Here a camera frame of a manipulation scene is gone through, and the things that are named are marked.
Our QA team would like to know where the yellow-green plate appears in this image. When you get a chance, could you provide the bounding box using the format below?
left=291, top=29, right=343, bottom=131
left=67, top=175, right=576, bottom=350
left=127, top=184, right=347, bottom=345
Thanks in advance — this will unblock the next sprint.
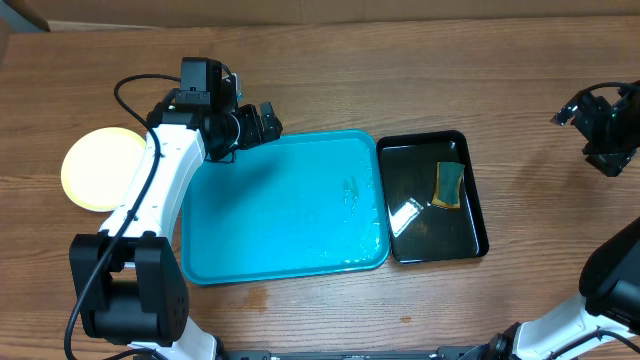
left=60, top=127, right=146, bottom=212

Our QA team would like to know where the green yellow sponge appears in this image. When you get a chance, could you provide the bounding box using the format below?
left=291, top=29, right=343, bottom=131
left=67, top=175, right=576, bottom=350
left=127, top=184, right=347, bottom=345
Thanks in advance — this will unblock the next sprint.
left=432, top=162, right=465, bottom=209

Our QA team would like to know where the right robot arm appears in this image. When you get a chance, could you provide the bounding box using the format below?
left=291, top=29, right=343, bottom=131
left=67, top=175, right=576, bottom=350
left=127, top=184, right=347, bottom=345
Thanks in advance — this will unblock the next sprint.
left=463, top=81, right=639, bottom=359

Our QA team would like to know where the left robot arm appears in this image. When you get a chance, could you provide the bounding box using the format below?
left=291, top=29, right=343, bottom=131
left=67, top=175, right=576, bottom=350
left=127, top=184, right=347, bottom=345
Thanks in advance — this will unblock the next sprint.
left=63, top=57, right=283, bottom=359

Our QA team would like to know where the teal plastic tray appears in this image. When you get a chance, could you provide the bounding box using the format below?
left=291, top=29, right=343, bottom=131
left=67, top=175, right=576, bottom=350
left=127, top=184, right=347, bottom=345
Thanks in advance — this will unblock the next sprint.
left=181, top=130, right=390, bottom=285

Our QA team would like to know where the black rectangular tray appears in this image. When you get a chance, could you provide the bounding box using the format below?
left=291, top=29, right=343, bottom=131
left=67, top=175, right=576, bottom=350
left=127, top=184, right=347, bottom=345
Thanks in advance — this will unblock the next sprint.
left=377, top=130, right=489, bottom=264

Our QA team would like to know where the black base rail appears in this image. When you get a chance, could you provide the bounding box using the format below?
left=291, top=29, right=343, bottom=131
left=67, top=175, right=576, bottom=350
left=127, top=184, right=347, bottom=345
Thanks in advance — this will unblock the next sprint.
left=216, top=344, right=488, bottom=360

